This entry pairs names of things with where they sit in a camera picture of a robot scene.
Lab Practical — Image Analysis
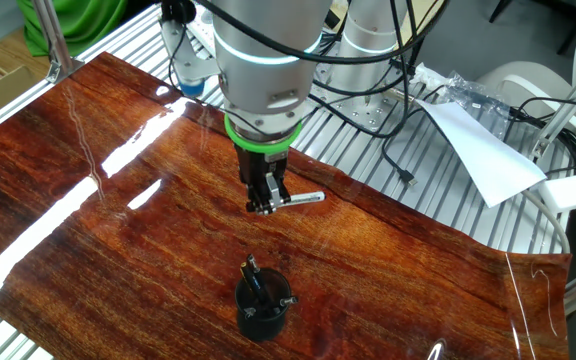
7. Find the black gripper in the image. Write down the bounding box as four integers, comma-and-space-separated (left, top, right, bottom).
234, 143, 292, 217

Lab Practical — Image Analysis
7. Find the white marker pen black cap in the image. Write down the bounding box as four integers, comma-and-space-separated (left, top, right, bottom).
275, 190, 327, 209

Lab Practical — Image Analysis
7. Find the black pen gold end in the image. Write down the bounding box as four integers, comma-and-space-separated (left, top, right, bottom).
239, 259, 267, 304

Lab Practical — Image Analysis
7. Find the black pen silver clip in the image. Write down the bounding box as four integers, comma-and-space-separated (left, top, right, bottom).
256, 295, 299, 311

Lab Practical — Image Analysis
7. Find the black mesh pen holder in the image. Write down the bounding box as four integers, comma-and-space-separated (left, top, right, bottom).
233, 267, 293, 344

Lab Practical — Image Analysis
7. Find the wood grain table mat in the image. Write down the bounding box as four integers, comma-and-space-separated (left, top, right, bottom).
0, 51, 572, 360

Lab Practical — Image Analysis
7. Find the white paper sheet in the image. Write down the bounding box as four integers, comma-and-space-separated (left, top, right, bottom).
414, 96, 547, 210

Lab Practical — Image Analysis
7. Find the clear plastic bag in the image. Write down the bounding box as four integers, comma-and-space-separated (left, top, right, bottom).
410, 62, 512, 119

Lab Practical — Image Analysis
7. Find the green cloth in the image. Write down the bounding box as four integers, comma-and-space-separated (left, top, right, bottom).
16, 0, 129, 57

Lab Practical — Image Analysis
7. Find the white chair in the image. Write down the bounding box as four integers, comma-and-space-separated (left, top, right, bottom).
477, 28, 576, 139

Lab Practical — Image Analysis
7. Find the white power adapter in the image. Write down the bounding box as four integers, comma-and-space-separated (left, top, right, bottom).
537, 174, 576, 214

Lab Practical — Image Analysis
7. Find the green mounting ring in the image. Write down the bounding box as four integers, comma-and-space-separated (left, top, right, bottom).
223, 113, 304, 155

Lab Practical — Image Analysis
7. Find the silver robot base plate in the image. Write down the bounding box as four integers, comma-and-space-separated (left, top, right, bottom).
300, 58, 419, 134

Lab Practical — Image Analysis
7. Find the black USB cable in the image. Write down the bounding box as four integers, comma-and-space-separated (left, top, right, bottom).
381, 87, 444, 189

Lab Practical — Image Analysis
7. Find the silver cable connector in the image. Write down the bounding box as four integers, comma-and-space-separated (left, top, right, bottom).
390, 87, 418, 106

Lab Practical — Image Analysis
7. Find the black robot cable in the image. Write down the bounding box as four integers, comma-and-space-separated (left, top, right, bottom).
160, 0, 452, 140

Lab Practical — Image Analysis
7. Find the aluminium frame post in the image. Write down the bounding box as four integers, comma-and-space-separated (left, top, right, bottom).
530, 54, 576, 160
30, 0, 87, 85

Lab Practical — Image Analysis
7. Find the grey adapter cable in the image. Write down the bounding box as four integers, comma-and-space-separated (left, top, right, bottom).
520, 188, 572, 254

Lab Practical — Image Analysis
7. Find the black cable bundle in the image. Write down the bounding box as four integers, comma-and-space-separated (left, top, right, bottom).
510, 96, 576, 176

